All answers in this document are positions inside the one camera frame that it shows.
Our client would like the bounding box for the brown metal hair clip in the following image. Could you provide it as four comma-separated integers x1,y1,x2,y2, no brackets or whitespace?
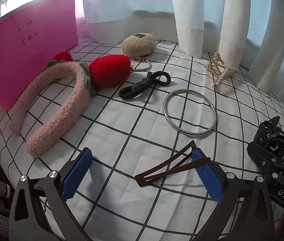
134,140,210,187

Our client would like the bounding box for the gold pearl hair claw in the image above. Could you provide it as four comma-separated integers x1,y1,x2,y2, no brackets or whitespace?
205,52,238,88

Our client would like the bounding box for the pink fuzzy strawberry headband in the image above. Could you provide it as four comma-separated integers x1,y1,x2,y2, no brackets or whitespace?
10,54,132,158

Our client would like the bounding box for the silver metal bangle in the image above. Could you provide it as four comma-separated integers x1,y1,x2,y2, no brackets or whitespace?
162,89,218,138

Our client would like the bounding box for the black grid white cloth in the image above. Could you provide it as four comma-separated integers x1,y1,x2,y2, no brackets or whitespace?
0,41,284,240

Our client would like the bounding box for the pink plastic basin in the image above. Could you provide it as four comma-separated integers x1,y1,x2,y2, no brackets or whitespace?
0,0,78,110

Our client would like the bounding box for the white curtain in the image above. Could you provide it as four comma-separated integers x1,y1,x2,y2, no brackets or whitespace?
83,0,284,96

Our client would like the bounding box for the black knotted hair tie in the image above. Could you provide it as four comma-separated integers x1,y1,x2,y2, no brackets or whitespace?
118,70,171,101

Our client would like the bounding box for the beige plush keychain pouch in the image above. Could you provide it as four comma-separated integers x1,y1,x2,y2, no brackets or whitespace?
121,33,157,72

